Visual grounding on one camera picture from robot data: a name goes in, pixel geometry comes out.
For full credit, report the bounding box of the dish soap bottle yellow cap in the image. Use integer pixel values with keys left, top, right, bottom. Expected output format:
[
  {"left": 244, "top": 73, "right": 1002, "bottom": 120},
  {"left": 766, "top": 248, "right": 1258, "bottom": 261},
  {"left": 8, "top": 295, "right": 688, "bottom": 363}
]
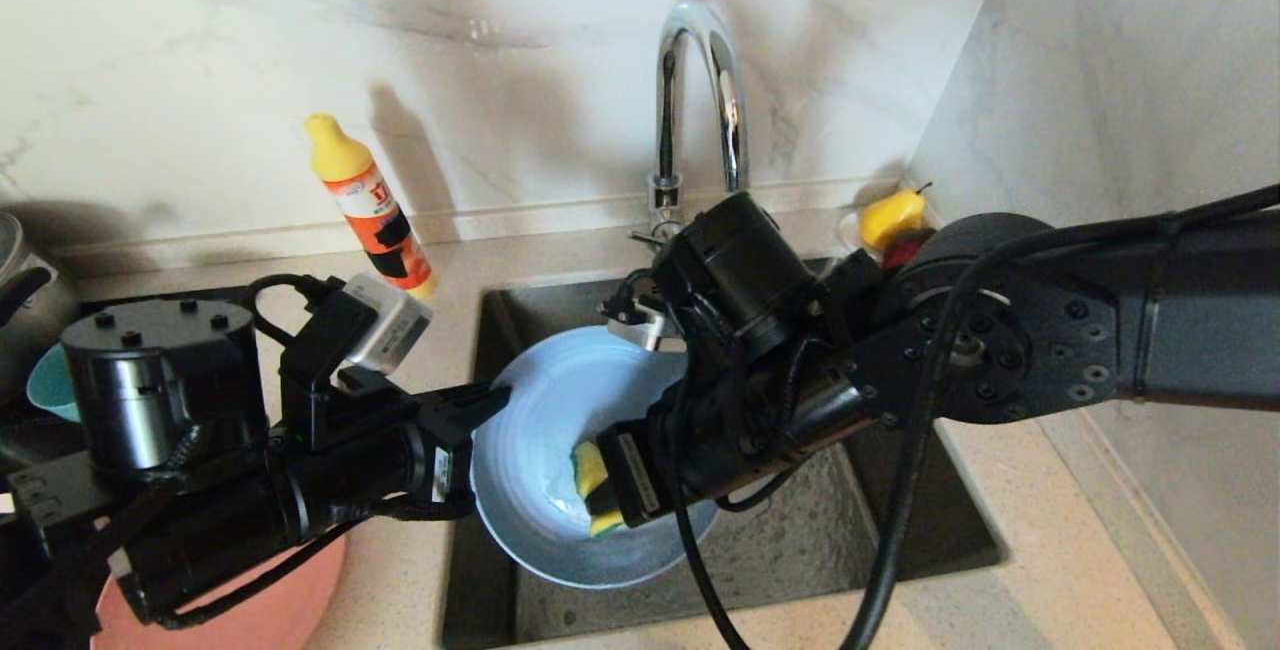
[{"left": 305, "top": 113, "right": 436, "bottom": 299}]

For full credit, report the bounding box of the dark red apple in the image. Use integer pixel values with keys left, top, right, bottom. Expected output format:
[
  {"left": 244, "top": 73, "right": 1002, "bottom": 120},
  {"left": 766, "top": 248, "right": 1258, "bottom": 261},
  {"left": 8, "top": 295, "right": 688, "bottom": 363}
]
[{"left": 880, "top": 228, "right": 937, "bottom": 273}]

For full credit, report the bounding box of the steel pot black handle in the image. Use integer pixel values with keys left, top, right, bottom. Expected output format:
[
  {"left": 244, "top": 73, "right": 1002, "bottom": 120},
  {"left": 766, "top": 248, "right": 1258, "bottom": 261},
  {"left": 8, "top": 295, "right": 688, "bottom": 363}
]
[{"left": 0, "top": 213, "right": 83, "bottom": 376}]

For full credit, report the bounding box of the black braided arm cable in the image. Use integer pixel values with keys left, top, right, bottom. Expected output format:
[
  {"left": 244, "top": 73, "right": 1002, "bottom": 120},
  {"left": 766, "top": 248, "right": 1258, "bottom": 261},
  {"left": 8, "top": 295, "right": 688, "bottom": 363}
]
[{"left": 30, "top": 425, "right": 206, "bottom": 631}]

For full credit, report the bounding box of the black glass cooktop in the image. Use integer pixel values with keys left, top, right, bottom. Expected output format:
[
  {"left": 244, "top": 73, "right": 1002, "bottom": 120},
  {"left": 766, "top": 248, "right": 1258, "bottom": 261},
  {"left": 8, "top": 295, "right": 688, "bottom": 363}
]
[{"left": 0, "top": 285, "right": 261, "bottom": 491}]

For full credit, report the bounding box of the teal bowl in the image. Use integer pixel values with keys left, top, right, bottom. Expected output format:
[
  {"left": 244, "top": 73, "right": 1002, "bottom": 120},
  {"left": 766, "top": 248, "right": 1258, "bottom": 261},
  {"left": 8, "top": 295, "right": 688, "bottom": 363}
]
[{"left": 27, "top": 343, "right": 83, "bottom": 424}]

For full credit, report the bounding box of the blue plate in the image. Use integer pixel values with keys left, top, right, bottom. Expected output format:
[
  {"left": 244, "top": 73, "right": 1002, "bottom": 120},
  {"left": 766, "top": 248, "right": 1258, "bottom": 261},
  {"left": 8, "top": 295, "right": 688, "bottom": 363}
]
[{"left": 469, "top": 325, "right": 723, "bottom": 590}]

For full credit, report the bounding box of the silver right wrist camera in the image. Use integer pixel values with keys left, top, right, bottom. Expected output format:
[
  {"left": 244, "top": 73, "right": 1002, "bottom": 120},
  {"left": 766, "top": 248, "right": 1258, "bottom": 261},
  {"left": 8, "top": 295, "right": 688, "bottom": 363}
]
[{"left": 605, "top": 298, "right": 683, "bottom": 353}]

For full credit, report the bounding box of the stainless steel sink basin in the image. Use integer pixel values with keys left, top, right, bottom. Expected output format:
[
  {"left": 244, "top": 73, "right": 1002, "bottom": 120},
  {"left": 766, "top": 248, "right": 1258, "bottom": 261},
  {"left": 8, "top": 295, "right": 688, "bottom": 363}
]
[{"left": 441, "top": 260, "right": 1004, "bottom": 649}]

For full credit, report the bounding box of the yellow green sponge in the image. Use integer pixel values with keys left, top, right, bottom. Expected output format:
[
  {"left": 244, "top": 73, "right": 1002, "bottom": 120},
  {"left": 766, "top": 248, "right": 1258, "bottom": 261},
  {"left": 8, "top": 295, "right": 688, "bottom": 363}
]
[{"left": 571, "top": 440, "right": 627, "bottom": 539}]

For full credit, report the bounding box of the yellow pear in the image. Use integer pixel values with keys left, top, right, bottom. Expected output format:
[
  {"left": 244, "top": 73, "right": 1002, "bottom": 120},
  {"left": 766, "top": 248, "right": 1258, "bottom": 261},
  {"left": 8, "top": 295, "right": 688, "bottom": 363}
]
[{"left": 862, "top": 184, "right": 932, "bottom": 251}]

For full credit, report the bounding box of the pink plate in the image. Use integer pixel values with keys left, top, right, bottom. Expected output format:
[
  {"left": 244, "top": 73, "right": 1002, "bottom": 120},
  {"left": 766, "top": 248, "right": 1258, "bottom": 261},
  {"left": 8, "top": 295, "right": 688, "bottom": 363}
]
[{"left": 93, "top": 530, "right": 349, "bottom": 650}]

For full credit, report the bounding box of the chrome gooseneck faucet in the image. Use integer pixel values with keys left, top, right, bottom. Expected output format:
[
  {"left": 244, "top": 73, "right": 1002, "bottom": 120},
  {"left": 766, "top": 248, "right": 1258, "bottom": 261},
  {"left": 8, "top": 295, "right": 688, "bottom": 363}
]
[{"left": 627, "top": 0, "right": 751, "bottom": 243}]

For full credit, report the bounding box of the black left camera cable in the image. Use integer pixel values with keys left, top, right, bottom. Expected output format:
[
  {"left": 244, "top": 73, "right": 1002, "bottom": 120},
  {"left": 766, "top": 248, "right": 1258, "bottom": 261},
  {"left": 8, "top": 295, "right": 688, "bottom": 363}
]
[{"left": 240, "top": 273, "right": 346, "bottom": 346}]

